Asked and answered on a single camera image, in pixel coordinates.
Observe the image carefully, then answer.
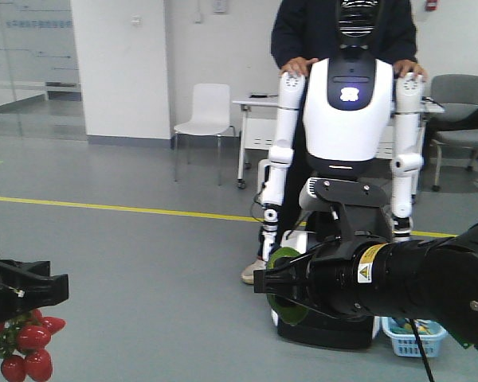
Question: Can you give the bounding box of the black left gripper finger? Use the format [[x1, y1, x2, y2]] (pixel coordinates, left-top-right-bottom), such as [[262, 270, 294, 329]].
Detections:
[[0, 258, 69, 323]]

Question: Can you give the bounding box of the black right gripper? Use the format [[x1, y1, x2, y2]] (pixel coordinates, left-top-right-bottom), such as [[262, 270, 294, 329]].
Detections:
[[253, 235, 386, 318]]

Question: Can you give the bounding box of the red strawberry bunch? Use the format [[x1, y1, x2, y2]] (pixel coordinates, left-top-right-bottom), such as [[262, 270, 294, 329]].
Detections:
[[0, 309, 66, 381]]

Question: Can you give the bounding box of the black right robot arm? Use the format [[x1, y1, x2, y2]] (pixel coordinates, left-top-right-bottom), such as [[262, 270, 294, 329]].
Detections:
[[254, 223, 478, 346]]

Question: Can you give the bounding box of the light blue plastic basket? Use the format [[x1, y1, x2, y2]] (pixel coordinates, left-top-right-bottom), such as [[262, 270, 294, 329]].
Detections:
[[381, 317, 448, 357]]

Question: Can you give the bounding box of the white black humanoid robot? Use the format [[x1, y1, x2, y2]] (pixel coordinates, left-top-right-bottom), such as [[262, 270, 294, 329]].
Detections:
[[258, 0, 428, 351]]

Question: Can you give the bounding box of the white plastic chair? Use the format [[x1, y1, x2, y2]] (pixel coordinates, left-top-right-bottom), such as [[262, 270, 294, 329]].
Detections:
[[173, 83, 236, 185]]

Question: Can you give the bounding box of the person in dark clothes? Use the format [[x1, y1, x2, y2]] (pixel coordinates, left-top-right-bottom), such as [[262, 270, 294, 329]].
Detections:
[[241, 1, 425, 285]]

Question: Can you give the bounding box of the grey office chair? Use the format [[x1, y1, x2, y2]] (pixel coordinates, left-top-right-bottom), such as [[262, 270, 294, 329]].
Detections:
[[423, 74, 478, 192]]

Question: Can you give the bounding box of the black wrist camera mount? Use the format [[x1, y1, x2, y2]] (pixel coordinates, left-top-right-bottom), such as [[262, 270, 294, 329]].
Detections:
[[298, 177, 392, 251]]

